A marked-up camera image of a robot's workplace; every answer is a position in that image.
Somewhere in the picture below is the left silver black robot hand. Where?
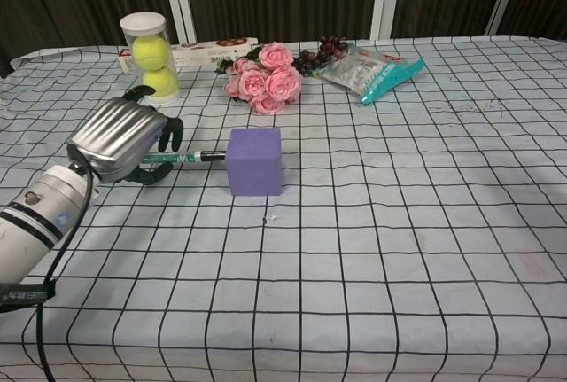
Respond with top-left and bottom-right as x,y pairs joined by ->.
66,84 -> 185,186

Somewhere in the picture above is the green pen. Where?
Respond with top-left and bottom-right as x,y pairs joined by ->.
140,149 -> 229,166

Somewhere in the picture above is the purple foam cube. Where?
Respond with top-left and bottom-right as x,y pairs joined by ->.
225,127 -> 284,199

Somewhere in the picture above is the clear tennis ball tube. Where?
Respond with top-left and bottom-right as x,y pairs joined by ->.
119,12 -> 182,106

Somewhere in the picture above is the long white cookie box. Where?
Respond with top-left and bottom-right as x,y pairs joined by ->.
117,36 -> 260,75

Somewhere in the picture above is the pink artificial rose bouquet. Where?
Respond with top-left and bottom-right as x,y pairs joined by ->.
215,41 -> 305,115

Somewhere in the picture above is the dark purple grape bunch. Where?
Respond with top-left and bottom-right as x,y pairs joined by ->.
293,35 -> 349,77

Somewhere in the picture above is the teal silver snack bag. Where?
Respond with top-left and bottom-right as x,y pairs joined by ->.
311,42 -> 426,106

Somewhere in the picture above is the checked light blue tablecloth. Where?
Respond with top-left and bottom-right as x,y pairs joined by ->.
0,35 -> 567,382

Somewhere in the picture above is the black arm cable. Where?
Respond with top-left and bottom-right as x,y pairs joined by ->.
36,172 -> 97,382

